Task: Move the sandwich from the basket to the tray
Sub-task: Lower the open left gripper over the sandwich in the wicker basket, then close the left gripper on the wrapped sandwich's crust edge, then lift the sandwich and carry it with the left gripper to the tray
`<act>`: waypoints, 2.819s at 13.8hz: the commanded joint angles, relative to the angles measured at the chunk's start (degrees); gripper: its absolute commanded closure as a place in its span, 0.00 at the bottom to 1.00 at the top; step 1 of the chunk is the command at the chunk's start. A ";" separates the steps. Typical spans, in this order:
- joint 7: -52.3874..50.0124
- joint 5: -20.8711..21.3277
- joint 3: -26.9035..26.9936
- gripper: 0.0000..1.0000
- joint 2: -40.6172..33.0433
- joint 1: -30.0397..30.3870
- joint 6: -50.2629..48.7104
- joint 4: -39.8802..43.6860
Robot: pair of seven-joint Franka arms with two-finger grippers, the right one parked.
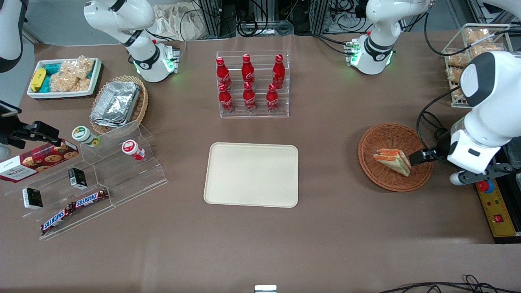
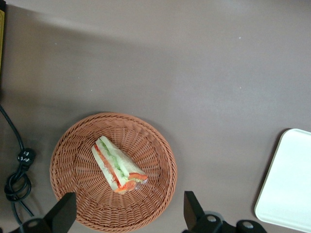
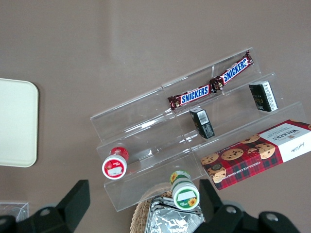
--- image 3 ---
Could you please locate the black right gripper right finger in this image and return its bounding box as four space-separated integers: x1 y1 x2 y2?
199 179 301 233

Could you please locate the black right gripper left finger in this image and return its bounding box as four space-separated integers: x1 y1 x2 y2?
0 179 91 233

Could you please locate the light wicker basket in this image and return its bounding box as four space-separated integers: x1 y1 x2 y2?
130 183 175 233

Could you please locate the cream plastic tray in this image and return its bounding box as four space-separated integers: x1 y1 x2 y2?
0 78 39 168

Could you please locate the green lid snack cup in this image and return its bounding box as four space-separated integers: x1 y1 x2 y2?
169 170 200 210

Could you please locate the foil food container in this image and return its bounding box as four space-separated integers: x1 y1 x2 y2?
145 196 206 233

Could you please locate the red lid snack cup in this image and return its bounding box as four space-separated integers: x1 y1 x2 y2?
101 147 129 180

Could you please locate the clear acrylic bottle rack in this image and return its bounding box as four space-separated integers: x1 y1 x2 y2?
0 201 30 219

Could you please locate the Walkers shortbread cookie box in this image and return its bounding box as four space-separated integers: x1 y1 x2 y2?
200 118 311 191

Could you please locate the small black snack box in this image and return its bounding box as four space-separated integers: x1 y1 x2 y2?
189 108 216 140
249 80 279 112

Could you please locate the clear acrylic tiered stand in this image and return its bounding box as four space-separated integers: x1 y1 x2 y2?
89 47 308 213

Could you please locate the Snickers chocolate bar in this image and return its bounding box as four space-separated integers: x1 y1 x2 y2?
209 50 254 92
167 83 212 111

